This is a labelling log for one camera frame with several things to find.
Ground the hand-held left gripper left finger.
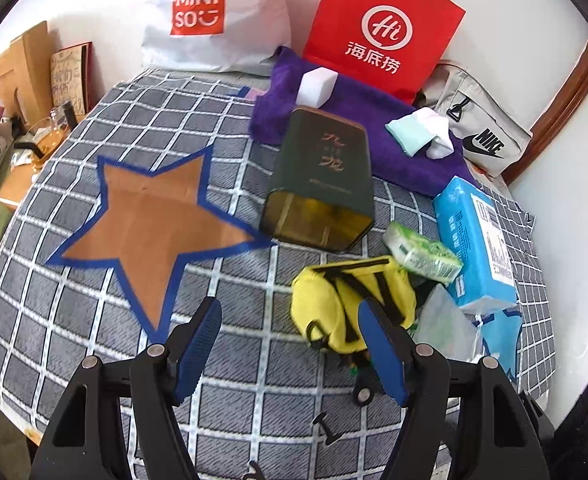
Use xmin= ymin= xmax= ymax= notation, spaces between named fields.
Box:
xmin=30 ymin=296 xmax=223 ymax=480

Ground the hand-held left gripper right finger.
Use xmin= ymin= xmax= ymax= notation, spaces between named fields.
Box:
xmin=357 ymin=296 xmax=557 ymax=480

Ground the yellow pouch with black straps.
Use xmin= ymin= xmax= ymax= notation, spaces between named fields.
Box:
xmin=291 ymin=255 xmax=417 ymax=357

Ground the green tissue pack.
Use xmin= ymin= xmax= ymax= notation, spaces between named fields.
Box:
xmin=383 ymin=221 xmax=464 ymax=284

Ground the grey checkered blanket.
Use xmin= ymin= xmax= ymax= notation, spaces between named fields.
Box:
xmin=0 ymin=67 xmax=557 ymax=458

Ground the blue plastic packet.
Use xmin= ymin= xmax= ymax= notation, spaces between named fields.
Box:
xmin=474 ymin=307 xmax=524 ymax=382

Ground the brown star cardboard blue edge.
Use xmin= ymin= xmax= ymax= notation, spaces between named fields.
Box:
xmin=45 ymin=142 xmax=275 ymax=336

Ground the blue tissue pack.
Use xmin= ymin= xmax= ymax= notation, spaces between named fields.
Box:
xmin=433 ymin=176 xmax=519 ymax=316

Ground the dark green tin box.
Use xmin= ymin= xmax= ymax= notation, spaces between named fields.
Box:
xmin=259 ymin=107 xmax=375 ymax=254

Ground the white folded cloth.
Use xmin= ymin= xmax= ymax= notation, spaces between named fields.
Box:
xmin=414 ymin=107 xmax=455 ymax=161

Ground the mint green folded cloth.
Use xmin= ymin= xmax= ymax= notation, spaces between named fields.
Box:
xmin=385 ymin=112 xmax=433 ymax=159

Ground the wooden nightstand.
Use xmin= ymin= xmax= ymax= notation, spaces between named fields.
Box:
xmin=0 ymin=159 xmax=50 ymax=207

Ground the purple towel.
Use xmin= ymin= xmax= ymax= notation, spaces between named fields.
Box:
xmin=249 ymin=46 xmax=479 ymax=199

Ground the glass teapot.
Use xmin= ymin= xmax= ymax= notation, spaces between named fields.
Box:
xmin=23 ymin=115 xmax=73 ymax=171

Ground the grey sling bag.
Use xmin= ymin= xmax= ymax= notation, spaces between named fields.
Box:
xmin=419 ymin=60 xmax=534 ymax=179

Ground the white sponge block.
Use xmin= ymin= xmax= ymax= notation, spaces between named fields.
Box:
xmin=296 ymin=67 xmax=339 ymax=109

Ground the brown printed book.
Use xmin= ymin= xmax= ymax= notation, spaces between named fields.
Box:
xmin=49 ymin=41 xmax=95 ymax=114

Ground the white shopping bag red logo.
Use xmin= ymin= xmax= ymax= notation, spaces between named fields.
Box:
xmin=141 ymin=0 xmax=295 ymax=79

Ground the red paper bag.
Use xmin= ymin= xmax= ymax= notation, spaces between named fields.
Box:
xmin=301 ymin=0 xmax=467 ymax=106

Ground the wooden headboard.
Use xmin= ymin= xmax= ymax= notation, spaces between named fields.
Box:
xmin=0 ymin=20 xmax=55 ymax=121

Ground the brown wooden bed frame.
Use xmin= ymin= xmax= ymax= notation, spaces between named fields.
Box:
xmin=501 ymin=30 xmax=588 ymax=187

